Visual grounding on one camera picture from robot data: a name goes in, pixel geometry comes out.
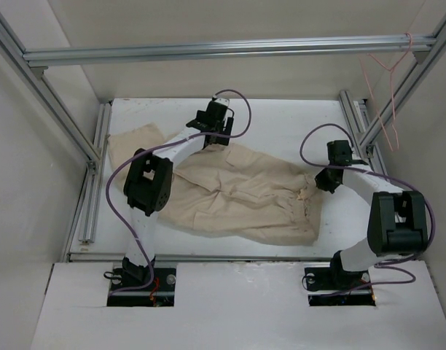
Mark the beige trousers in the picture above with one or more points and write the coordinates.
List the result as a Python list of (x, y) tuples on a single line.
[(236, 191)]

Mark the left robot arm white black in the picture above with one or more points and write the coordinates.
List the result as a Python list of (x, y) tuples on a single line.
[(148, 183)]

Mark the white foam front board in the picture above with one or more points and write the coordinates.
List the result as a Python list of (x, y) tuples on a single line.
[(237, 306)]

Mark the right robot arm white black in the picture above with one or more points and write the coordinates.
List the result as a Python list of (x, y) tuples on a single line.
[(396, 225)]

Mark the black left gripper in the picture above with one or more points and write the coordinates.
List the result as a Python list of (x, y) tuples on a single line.
[(228, 125)]

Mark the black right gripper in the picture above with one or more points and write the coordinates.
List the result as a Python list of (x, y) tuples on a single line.
[(323, 184)]

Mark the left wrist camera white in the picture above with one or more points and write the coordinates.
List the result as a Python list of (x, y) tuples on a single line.
[(221, 101)]

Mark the aluminium frame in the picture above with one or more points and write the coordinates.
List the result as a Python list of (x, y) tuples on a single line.
[(32, 64)]

